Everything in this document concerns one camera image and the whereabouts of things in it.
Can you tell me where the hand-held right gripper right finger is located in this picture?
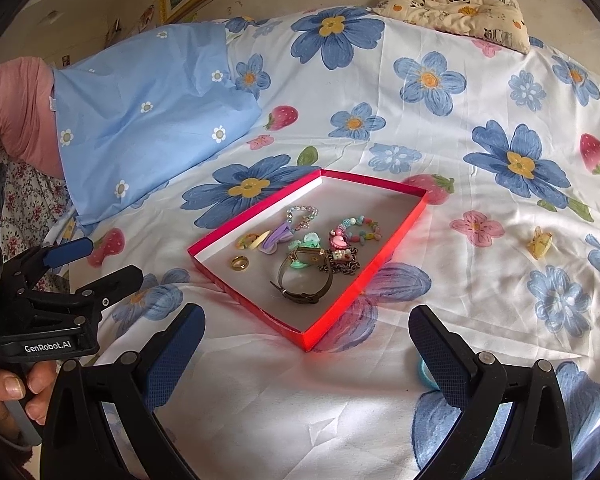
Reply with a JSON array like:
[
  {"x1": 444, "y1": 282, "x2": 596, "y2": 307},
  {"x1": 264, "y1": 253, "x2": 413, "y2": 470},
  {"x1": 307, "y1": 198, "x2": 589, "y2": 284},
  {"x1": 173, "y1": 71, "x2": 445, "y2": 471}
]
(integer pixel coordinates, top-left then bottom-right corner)
[{"x1": 409, "y1": 304, "x2": 588, "y2": 480}]

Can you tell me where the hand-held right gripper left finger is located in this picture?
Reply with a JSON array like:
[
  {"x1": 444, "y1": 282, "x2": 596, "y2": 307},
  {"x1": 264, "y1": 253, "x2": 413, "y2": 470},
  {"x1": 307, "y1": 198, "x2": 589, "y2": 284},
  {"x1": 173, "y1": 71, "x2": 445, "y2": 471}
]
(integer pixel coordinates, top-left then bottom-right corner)
[{"x1": 40, "y1": 302, "x2": 206, "y2": 480}]

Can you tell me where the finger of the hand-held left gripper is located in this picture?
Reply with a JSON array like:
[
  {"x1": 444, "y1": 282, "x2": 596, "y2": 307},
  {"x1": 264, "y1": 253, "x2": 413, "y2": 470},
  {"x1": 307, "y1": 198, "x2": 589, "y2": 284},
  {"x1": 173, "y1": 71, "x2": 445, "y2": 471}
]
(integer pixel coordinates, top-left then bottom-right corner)
[
  {"x1": 10, "y1": 237, "x2": 95, "y2": 286},
  {"x1": 75, "y1": 266, "x2": 143, "y2": 311}
]

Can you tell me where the pale yellow hair clip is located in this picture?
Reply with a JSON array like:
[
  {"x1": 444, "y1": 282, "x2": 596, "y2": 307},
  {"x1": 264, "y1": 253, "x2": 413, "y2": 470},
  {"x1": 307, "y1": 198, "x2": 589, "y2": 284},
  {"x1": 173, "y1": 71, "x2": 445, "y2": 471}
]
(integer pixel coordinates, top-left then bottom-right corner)
[{"x1": 236, "y1": 230, "x2": 272, "y2": 251}]

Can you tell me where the colourful bead bracelet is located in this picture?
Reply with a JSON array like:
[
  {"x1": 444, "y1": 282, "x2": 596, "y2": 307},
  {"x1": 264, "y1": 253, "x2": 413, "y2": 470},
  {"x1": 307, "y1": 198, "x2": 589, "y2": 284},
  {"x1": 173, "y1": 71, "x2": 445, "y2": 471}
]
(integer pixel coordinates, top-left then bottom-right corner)
[{"x1": 337, "y1": 215, "x2": 382, "y2": 243}]

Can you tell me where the red shallow cardboard box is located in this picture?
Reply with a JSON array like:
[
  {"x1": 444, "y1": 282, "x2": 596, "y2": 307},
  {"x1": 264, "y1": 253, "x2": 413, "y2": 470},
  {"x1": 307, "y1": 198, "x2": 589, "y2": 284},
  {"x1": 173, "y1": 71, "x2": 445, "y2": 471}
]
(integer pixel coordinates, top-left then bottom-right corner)
[{"x1": 187, "y1": 169, "x2": 429, "y2": 353}]

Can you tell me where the clear crystal bracelet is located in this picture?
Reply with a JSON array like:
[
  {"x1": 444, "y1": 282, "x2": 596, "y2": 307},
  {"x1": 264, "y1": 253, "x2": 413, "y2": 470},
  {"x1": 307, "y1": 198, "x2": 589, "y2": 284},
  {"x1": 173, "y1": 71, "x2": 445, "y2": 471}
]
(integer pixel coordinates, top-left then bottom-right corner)
[{"x1": 284, "y1": 204, "x2": 320, "y2": 233}]

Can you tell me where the person's left hand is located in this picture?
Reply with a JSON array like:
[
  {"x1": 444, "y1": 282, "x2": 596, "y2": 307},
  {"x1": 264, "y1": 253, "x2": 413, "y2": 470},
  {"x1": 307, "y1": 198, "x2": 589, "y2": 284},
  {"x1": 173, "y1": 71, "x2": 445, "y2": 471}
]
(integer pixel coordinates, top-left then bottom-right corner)
[{"x1": 0, "y1": 360, "x2": 58, "y2": 423}]

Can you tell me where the dark small-flower cloth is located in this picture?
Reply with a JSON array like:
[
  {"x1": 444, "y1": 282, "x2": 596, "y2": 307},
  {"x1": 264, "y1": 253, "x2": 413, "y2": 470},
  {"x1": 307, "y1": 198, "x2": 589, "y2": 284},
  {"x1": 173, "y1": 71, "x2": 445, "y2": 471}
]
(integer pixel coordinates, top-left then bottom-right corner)
[{"x1": 0, "y1": 142, "x2": 78, "y2": 281}]

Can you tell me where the small yellow claw clip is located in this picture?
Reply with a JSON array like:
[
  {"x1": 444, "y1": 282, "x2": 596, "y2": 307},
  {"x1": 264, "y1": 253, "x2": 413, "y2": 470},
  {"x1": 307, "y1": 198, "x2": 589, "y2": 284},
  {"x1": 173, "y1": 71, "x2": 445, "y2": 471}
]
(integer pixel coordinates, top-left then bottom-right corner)
[{"x1": 526, "y1": 226, "x2": 553, "y2": 260}]

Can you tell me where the pink cloth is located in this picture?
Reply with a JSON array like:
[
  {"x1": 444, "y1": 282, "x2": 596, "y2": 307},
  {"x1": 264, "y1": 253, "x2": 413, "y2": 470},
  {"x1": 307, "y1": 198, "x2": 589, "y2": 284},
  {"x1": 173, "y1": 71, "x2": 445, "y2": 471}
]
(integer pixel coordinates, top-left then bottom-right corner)
[{"x1": 0, "y1": 57, "x2": 63, "y2": 178}]

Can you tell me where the purple hair clip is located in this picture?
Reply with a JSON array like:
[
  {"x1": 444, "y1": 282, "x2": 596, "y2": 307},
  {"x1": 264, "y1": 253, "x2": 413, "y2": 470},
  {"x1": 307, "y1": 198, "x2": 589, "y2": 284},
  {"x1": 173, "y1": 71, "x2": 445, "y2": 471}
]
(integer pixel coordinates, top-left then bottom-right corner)
[{"x1": 261, "y1": 222, "x2": 296, "y2": 257}]

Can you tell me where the light blue daisy pillow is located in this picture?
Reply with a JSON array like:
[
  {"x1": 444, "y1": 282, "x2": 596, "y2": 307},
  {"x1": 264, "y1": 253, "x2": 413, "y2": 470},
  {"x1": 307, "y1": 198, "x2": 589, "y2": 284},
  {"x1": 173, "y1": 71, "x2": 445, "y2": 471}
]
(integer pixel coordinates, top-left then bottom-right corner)
[{"x1": 50, "y1": 22, "x2": 261, "y2": 228}]

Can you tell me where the mint green bow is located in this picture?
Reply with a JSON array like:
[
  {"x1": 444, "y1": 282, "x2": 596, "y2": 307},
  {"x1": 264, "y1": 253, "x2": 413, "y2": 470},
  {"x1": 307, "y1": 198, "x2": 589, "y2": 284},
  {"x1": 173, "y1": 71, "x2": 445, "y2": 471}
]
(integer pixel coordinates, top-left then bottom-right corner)
[{"x1": 287, "y1": 232, "x2": 323, "y2": 271}]

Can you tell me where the white floral bedsheet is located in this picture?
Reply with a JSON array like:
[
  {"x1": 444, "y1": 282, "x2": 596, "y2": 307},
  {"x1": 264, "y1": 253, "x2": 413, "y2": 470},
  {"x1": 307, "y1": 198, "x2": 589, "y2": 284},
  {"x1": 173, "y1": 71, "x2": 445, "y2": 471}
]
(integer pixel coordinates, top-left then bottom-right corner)
[{"x1": 45, "y1": 5, "x2": 600, "y2": 480}]

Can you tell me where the cream panda print cushion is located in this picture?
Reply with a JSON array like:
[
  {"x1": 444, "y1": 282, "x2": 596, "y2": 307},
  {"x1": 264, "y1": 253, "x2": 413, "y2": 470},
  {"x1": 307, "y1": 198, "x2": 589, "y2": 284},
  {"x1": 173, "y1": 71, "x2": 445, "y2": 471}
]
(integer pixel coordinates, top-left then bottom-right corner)
[{"x1": 372, "y1": 0, "x2": 531, "y2": 55}]

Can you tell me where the teal ring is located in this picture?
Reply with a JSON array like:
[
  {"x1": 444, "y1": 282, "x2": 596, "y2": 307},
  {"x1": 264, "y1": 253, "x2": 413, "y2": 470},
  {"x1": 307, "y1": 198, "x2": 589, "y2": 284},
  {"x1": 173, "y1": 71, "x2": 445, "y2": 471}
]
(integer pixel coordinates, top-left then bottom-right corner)
[{"x1": 412, "y1": 357, "x2": 438, "y2": 391}]

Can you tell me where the dark chain bracelet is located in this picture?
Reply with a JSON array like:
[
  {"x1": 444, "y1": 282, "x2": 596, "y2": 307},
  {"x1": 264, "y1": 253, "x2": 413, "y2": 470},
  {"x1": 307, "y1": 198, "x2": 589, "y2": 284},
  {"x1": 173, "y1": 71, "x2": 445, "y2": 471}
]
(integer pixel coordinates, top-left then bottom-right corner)
[{"x1": 325, "y1": 246, "x2": 361, "y2": 275}]

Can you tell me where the wristwatch with brown strap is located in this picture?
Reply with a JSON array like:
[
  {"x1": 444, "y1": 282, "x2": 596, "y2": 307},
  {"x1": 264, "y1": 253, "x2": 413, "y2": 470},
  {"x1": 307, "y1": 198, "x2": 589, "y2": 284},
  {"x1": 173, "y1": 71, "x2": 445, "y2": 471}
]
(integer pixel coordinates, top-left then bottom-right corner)
[{"x1": 270, "y1": 242, "x2": 333, "y2": 306}]

